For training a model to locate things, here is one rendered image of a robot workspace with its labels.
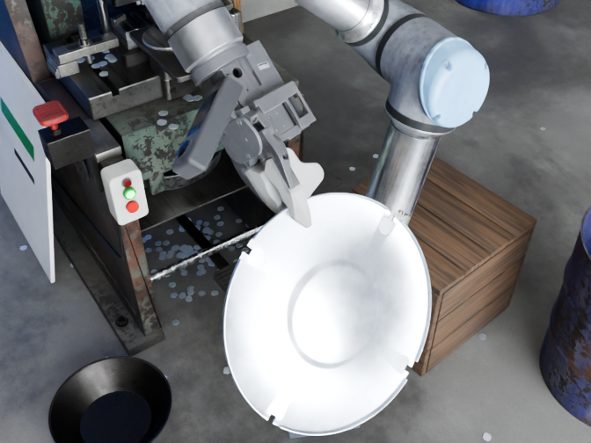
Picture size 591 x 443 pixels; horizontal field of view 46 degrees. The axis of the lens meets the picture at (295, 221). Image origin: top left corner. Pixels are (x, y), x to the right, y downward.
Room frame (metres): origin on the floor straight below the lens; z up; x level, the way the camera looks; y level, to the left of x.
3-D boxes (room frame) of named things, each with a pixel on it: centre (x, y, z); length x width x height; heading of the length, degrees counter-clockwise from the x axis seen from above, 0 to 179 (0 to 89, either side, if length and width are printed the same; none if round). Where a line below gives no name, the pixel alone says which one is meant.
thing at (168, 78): (1.44, 0.27, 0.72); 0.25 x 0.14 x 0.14; 34
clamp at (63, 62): (1.49, 0.51, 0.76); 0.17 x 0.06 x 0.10; 124
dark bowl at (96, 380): (0.95, 0.46, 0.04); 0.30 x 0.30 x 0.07
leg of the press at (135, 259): (1.55, 0.67, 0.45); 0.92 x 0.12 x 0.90; 34
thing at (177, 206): (1.60, 0.37, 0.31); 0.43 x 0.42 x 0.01; 124
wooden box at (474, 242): (1.35, -0.35, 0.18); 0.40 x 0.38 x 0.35; 40
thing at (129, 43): (1.58, 0.36, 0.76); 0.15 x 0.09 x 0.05; 124
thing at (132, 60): (1.59, 0.37, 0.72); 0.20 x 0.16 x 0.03; 124
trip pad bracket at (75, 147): (1.22, 0.49, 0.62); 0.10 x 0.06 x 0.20; 124
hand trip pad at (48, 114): (1.21, 0.51, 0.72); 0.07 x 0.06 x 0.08; 34
